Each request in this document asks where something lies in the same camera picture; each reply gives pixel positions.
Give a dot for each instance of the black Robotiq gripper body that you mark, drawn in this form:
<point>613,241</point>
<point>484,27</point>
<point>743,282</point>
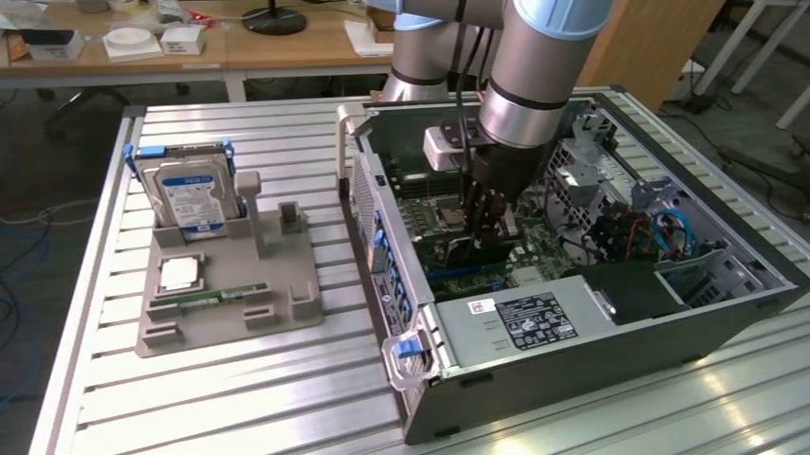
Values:
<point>505,170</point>

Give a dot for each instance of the black graphics card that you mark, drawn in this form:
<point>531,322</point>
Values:
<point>457,251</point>

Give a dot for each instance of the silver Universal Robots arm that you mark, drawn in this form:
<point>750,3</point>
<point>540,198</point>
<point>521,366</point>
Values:
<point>537,71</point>

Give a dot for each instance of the blue expansion slot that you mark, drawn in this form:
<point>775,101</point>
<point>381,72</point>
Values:
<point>445,274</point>

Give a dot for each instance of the CPU socket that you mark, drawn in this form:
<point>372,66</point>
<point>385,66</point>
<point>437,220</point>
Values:
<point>445,213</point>

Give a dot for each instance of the perforated metal drive cage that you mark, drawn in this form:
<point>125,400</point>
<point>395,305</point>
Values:
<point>588,180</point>

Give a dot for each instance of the green motherboard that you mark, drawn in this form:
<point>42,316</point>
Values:
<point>544,246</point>

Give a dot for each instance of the wooden cabinet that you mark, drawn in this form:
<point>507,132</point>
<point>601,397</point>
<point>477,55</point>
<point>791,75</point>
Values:
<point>639,42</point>

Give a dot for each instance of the grey power supply unit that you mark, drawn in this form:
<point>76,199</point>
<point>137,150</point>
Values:
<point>468,332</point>

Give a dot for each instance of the white papers stack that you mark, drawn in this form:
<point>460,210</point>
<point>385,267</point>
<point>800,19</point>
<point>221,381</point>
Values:
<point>367,40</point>

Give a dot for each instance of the metal disk bay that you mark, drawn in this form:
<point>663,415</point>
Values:
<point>715,279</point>

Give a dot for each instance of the blue case latch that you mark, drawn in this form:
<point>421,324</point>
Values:
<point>404,347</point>

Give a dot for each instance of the open black PC case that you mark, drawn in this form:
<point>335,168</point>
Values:
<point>569,369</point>

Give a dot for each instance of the black round lamp base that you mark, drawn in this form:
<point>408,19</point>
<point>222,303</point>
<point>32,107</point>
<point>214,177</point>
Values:
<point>275,23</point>

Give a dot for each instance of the hard disk in blue caddy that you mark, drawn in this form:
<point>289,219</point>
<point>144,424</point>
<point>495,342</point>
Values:
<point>186,196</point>

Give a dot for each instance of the green RAM stick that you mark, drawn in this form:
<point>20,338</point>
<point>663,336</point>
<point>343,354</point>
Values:
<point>205,296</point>

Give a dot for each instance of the grey parts rack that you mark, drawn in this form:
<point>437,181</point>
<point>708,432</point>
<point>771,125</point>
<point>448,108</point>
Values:
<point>221,327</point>

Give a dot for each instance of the silver CPU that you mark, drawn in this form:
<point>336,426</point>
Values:
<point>178,274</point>

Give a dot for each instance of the small white labelled box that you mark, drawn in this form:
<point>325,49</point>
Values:
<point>181,41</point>

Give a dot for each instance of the wooden desk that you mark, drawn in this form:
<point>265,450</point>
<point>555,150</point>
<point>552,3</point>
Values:
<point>126,68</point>

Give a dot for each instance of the white round holder box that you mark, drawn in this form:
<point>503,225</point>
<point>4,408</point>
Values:
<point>130,45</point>

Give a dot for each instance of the white box with black lid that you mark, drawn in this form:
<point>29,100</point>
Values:
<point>53,47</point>

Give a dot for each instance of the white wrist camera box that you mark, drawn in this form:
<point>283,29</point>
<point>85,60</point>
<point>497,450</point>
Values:
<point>439,148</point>

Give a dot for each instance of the white table frame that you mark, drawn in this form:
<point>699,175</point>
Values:
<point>746,47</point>

